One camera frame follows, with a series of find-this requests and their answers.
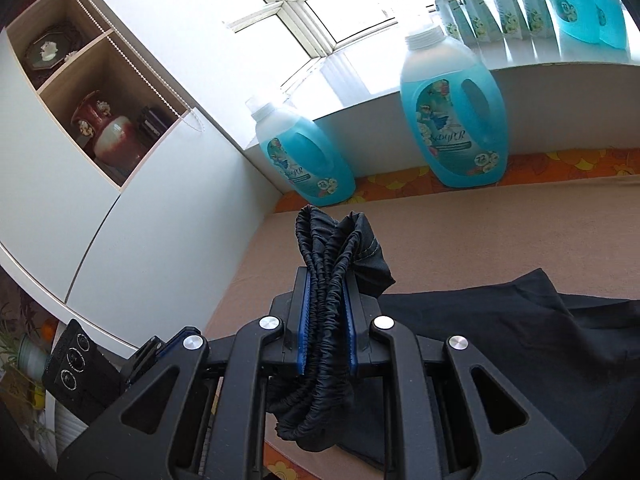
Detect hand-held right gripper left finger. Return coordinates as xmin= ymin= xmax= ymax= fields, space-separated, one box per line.
xmin=57 ymin=266 xmax=315 ymax=480

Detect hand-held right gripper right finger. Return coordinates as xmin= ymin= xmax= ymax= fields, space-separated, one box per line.
xmin=344 ymin=280 xmax=586 ymax=480

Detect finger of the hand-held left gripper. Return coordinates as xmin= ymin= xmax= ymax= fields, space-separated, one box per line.
xmin=124 ymin=327 xmax=202 ymax=387

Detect black pants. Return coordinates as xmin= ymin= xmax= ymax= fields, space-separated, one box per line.
xmin=265 ymin=205 xmax=640 ymax=473

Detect pink blanket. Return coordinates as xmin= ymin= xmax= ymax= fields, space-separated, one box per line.
xmin=205 ymin=175 xmax=640 ymax=461

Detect white cabinet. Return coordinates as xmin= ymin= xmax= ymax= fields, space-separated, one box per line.
xmin=0 ymin=0 xmax=281 ymax=361

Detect large blue detergent bottle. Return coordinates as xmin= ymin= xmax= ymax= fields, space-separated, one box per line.
xmin=400 ymin=25 xmax=510 ymax=188
xmin=245 ymin=97 xmax=357 ymax=207

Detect brown white vase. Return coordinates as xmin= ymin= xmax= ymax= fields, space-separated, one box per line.
xmin=92 ymin=115 xmax=147 ymax=174

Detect black box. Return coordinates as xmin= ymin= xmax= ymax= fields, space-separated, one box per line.
xmin=135 ymin=105 xmax=169 ymax=137

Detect small red vase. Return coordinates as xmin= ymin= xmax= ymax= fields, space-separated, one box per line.
xmin=70 ymin=91 xmax=114 ymax=137

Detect octagonal framed picture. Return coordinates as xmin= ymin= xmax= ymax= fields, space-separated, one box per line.
xmin=25 ymin=27 xmax=77 ymax=72

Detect white window frame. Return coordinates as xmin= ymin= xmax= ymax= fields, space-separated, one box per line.
xmin=220 ymin=0 xmax=446 ymax=61

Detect white bead chain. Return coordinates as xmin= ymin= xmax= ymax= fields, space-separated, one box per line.
xmin=64 ymin=0 xmax=207 ymax=132

